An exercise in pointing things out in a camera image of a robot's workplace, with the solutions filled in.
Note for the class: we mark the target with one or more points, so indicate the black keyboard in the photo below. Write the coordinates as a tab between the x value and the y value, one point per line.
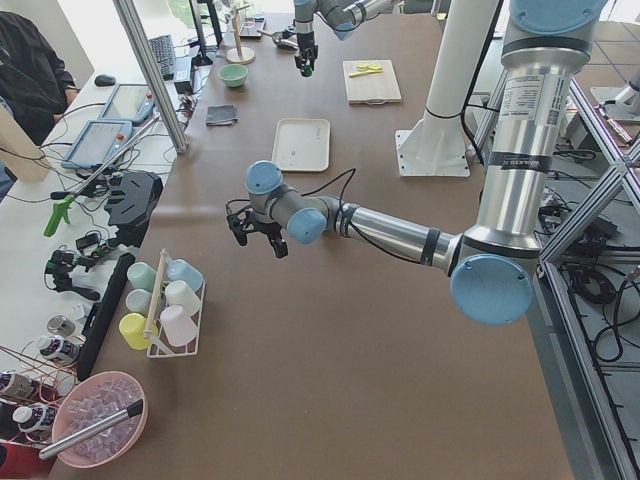
163	50

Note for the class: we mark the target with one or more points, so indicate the grey plastic cup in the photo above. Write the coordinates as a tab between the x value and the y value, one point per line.
138	301

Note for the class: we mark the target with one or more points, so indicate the metal scoop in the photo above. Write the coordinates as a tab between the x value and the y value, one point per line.
280	41

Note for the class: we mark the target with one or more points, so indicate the pink bowl of ice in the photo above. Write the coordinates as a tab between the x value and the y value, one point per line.
93	400

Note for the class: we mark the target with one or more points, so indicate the pink plastic cup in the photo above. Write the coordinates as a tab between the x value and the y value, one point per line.
179	328

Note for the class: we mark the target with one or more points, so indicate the black plastic bracket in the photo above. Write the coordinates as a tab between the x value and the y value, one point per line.
132	198

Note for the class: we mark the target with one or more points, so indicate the white plastic cup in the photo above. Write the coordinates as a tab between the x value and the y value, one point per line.
178	292

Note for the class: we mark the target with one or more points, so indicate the mint green bowl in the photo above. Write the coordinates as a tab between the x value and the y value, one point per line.
233	75

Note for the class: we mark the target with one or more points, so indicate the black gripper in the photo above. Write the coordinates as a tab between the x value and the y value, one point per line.
263	228
305	43

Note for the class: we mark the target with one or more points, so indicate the lemon slices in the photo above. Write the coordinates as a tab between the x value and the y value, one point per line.
368	67

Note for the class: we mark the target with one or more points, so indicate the white cup rack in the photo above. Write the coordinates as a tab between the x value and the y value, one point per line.
160	347

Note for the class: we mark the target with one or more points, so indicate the blue teach pendant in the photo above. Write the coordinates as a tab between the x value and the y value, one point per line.
129	102
98	141

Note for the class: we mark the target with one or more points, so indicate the grey folded cloth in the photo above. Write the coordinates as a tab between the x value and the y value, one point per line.
220	115

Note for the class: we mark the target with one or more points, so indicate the blue plastic cup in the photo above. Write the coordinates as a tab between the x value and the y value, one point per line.
179	269

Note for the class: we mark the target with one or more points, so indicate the white rabbit tray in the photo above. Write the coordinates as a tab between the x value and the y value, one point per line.
302	145

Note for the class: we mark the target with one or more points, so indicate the wooden cutting board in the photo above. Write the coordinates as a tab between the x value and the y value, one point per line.
376	89

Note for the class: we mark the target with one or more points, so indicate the yellow plastic cup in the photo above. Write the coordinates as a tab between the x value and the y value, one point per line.
131	328

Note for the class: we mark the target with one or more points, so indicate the person in black jacket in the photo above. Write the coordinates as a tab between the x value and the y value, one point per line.
34	81

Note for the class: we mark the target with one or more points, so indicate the black computer mouse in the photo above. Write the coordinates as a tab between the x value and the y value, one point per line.
104	80

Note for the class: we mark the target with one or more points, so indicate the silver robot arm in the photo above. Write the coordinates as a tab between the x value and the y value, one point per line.
490	265
342	17

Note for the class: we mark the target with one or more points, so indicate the metal tongs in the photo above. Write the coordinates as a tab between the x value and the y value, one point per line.
131	411

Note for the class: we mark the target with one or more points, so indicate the green plastic cup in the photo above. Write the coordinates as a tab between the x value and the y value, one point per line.
142	276

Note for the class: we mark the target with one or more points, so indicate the yellow plastic knife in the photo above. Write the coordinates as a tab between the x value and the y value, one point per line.
361	73

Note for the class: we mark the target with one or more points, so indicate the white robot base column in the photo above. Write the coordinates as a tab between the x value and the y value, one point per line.
435	146

